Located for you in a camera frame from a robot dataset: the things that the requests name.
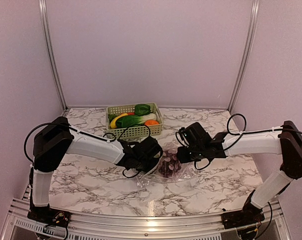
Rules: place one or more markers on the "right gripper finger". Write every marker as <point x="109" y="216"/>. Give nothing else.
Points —
<point x="183" y="151"/>
<point x="186" y="157"/>

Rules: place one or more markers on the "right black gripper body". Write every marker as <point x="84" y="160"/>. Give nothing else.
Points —
<point x="197" y="153"/>

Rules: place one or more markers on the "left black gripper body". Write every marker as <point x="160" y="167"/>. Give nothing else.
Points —
<point x="144" y="166"/>

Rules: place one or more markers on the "fake purple grapes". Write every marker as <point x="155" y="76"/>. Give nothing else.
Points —
<point x="169" y="165"/>

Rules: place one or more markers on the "clear dotted zip bag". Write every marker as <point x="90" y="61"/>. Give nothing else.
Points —
<point x="187" y="172"/>

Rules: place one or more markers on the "fake orange tangerine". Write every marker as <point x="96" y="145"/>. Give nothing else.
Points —
<point x="151" y="122"/>

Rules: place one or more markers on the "fake green leafy vegetable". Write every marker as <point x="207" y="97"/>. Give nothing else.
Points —
<point x="132" y="120"/>

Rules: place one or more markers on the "fake yellow lemon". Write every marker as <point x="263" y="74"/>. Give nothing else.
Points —
<point x="113" y="122"/>

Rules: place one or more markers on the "fake green bell pepper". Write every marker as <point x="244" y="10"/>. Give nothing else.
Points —
<point x="142" y="109"/>

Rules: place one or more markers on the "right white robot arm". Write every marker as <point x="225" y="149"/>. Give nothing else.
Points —
<point x="284" y="141"/>

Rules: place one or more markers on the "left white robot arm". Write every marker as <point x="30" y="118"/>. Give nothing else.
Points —
<point x="58" y="138"/>

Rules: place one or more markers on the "green perforated plastic basket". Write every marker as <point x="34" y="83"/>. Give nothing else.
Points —
<point x="138" y="131"/>

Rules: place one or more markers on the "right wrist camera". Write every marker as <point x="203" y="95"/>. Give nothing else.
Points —
<point x="181" y="137"/>

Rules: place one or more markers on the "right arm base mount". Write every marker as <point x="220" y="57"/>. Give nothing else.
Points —
<point x="240" y="218"/>

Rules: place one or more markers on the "front aluminium frame rail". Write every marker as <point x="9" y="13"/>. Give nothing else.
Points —
<point x="84" y="226"/>

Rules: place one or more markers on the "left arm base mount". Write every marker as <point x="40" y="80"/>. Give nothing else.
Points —
<point x="49" y="216"/>

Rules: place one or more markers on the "right aluminium frame post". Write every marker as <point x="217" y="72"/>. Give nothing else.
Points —
<point x="246" y="54"/>

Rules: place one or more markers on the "aluminium frame post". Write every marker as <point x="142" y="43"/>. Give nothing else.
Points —
<point x="50" y="52"/>
<point x="246" y="54"/>

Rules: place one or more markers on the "left aluminium frame post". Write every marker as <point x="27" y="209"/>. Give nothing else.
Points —
<point x="50" y="52"/>

